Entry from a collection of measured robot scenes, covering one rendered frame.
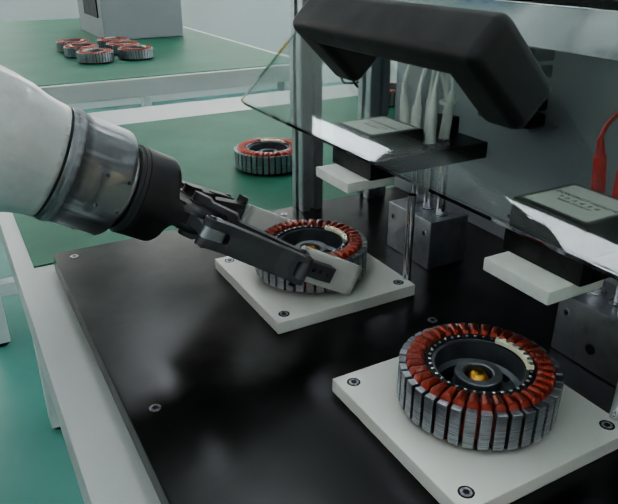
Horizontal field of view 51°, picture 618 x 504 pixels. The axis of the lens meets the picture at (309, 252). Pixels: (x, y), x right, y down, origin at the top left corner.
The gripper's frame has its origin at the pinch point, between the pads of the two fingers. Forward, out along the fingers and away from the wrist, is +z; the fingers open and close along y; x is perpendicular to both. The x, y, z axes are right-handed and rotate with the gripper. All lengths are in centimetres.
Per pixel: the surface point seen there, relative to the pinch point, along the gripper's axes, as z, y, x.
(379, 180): 1.6, 3.0, 9.4
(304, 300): -1.8, 5.1, -3.5
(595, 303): 10.4, 23.3, 8.2
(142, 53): 27, -163, 12
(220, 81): 42, -133, 14
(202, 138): 14, -65, 1
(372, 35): -26.0, 32.9, 14.0
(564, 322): 10.9, 21.4, 5.6
